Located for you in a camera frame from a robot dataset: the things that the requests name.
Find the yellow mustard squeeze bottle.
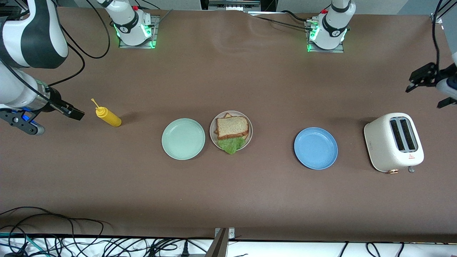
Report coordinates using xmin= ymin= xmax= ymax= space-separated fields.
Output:
xmin=91 ymin=98 xmax=122 ymax=127

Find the light-crumb bread slice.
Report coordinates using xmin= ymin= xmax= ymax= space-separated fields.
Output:
xmin=214 ymin=113 xmax=250 ymax=140

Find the dark-crumb bread slice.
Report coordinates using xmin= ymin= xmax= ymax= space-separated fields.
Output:
xmin=216 ymin=116 xmax=250 ymax=140

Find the green lettuce leaf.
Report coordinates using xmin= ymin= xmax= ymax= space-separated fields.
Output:
xmin=218 ymin=137 xmax=246 ymax=155

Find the green plate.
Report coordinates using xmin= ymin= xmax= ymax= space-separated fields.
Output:
xmin=161 ymin=118 xmax=206 ymax=160

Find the blue plate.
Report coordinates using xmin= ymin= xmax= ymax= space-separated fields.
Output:
xmin=294 ymin=127 xmax=338 ymax=170

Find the beige plate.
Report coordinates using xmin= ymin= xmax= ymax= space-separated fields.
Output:
xmin=210 ymin=111 xmax=253 ymax=151

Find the white two-slot toaster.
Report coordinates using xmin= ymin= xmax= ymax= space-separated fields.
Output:
xmin=364 ymin=112 xmax=425 ymax=173

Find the black and silver equipment rack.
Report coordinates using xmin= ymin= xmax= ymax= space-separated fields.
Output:
xmin=200 ymin=0 xmax=277 ymax=13

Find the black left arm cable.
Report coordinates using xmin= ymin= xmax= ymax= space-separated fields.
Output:
xmin=432 ymin=0 xmax=453 ymax=69

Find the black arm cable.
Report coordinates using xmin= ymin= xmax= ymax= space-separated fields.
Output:
xmin=48 ymin=0 xmax=111 ymax=87
xmin=432 ymin=0 xmax=453 ymax=69

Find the aluminium corner frame profile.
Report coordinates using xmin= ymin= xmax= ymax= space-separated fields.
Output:
xmin=430 ymin=0 xmax=457 ymax=25

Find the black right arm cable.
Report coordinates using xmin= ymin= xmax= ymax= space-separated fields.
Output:
xmin=48 ymin=0 xmax=111 ymax=87

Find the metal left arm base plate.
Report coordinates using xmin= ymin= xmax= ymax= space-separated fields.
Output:
xmin=306 ymin=20 xmax=345 ymax=53

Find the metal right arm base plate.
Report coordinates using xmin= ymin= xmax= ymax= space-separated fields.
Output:
xmin=119 ymin=15 xmax=160 ymax=49

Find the long looped black cable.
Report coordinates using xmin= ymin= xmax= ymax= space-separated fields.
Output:
xmin=0 ymin=206 xmax=105 ymax=247

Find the teal cable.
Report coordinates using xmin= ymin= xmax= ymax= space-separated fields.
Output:
xmin=0 ymin=232 xmax=43 ymax=257

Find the black cable on table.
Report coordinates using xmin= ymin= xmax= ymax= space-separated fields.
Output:
xmin=250 ymin=10 xmax=318 ymax=31

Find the curled black cable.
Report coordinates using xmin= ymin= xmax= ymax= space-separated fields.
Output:
xmin=366 ymin=242 xmax=406 ymax=257

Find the metal table edge bracket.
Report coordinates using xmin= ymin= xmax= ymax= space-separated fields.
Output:
xmin=205 ymin=227 xmax=236 ymax=257

